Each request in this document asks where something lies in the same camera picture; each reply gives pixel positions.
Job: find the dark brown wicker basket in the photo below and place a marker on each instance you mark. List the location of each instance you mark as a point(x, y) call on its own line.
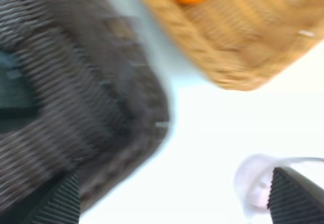
point(102, 111)

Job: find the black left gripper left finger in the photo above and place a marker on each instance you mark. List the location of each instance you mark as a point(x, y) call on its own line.
point(57, 201)

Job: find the light orange wicker basket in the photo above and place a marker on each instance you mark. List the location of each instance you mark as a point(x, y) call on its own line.
point(241, 44)

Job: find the dark green pump bottle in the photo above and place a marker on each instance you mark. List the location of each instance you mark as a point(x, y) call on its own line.
point(19, 102)

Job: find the translucent purple plastic cup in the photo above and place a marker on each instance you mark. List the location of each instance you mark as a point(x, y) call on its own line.
point(253, 178)

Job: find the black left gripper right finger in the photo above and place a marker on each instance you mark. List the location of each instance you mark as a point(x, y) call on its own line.
point(294, 198)

